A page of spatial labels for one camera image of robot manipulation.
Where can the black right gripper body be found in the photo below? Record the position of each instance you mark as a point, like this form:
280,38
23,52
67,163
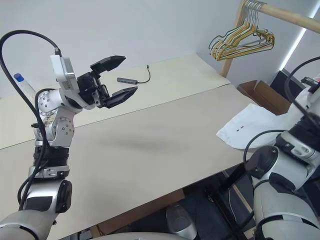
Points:
312,83

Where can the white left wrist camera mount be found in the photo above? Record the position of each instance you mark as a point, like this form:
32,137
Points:
65,75

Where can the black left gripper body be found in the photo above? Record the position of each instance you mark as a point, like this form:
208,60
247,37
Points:
88,90

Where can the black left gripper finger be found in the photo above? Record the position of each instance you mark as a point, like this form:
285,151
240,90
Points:
121,96
110,63

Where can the brown cardboard box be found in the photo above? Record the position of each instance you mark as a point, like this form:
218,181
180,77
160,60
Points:
272,100

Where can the black case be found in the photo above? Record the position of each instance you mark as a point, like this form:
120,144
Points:
277,82

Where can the white bottle with blue cap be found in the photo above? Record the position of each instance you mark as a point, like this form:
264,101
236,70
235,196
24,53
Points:
18,77

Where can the wooden clothes rack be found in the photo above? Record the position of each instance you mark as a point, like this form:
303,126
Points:
287,16

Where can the white shorts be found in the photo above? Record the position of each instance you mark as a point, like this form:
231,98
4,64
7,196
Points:
250,125

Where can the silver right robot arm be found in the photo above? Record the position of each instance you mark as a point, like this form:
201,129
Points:
282,175

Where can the silver robot torso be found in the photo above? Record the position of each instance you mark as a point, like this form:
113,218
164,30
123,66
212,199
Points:
125,237

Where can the black metal table frame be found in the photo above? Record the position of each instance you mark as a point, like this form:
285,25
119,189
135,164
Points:
232,180

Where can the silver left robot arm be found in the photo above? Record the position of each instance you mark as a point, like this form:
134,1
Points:
57,130

